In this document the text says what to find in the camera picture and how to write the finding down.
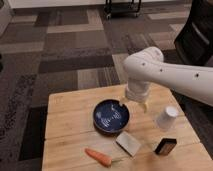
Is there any blue ceramic bowl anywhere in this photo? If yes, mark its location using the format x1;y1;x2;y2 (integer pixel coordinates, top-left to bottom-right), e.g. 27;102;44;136
93;99;130;134

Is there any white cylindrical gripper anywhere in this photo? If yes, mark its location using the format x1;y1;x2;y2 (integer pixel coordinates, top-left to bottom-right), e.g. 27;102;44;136
119;79;150;112

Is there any black office chair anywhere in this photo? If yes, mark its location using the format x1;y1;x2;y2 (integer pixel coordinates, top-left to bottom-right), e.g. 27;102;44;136
174;0;213;67

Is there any orange carrot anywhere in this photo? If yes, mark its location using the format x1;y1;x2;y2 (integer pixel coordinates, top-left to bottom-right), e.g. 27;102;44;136
85;148;119;167

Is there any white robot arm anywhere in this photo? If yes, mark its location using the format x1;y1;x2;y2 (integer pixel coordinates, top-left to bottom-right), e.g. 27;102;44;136
123;46;213;106

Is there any white rectangular sponge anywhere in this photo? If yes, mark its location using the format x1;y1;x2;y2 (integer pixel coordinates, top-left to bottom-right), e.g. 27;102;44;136
116;131;141;156

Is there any white ceramic cup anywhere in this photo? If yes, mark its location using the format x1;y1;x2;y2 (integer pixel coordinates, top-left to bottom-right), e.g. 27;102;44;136
156;106;179;131

